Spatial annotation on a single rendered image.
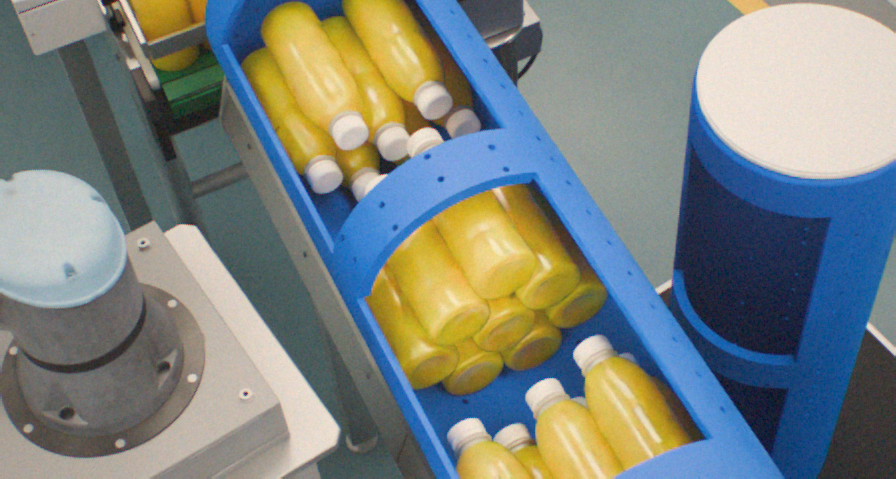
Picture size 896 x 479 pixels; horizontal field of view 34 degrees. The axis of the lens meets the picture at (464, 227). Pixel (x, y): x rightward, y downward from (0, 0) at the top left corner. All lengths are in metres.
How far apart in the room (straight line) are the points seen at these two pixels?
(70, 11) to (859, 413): 1.45
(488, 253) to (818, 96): 0.53
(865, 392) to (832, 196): 0.90
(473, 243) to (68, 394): 0.42
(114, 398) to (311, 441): 0.20
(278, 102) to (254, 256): 1.25
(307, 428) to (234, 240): 1.61
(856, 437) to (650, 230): 0.64
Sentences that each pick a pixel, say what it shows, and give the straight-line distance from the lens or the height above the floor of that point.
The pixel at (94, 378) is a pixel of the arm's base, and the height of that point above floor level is 1.29.
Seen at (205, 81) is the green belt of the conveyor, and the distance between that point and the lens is 2.05.
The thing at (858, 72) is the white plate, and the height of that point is 1.04.
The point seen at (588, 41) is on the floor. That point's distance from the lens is 3.27.
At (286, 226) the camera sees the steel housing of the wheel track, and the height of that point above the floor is 0.87.
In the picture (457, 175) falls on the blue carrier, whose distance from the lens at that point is 1.46.
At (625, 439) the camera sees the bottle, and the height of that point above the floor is 1.13.
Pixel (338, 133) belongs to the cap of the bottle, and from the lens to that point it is 1.65.
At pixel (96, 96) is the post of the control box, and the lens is 2.19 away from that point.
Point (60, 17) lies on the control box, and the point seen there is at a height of 1.05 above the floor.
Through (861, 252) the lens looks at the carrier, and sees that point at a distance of 1.89.
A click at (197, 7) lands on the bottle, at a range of 2.02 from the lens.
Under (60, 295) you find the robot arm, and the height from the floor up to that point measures 1.42.
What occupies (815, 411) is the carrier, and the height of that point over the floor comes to 0.46.
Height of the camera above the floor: 2.37
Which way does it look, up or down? 54 degrees down
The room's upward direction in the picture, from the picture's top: 5 degrees counter-clockwise
